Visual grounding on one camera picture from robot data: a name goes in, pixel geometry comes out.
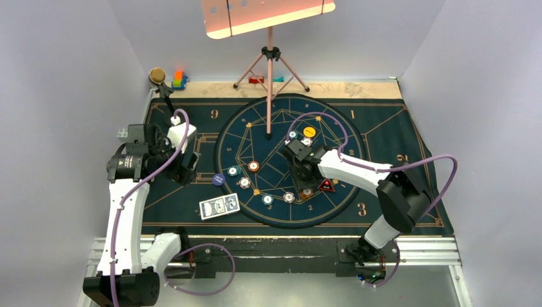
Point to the red triangular dealer button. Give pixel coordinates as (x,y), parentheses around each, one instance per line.
(327,186)

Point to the yellow big blind button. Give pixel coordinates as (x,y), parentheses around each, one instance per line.
(309,132)

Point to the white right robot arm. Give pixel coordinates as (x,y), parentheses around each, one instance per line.
(402,195)

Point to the round dark poker mat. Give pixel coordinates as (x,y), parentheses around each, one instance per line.
(241,139)

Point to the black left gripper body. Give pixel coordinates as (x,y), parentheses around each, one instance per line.
(181,173)

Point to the round brass bell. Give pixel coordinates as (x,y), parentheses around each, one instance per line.
(157,76)

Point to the dark green poker mat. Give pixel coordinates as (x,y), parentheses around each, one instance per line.
(386,129)

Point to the colourful toy brick train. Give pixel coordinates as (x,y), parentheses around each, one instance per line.
(180,80)

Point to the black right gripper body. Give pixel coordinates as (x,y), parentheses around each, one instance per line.
(301,180)

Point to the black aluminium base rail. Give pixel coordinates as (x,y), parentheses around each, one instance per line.
(206,255)

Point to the orange poker chip stack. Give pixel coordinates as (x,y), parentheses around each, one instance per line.
(306,194)

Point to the blue playing card box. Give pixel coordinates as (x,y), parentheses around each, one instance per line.
(219,206)

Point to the purple small blind button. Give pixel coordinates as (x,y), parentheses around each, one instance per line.
(218,179)

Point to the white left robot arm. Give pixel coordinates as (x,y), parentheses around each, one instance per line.
(125,276)

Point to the pink music stand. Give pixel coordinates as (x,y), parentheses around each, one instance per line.
(226,19)

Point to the green poker chip stack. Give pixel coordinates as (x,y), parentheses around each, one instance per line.
(267,199)

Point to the red teal toy blocks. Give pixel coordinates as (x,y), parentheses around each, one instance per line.
(255,79)

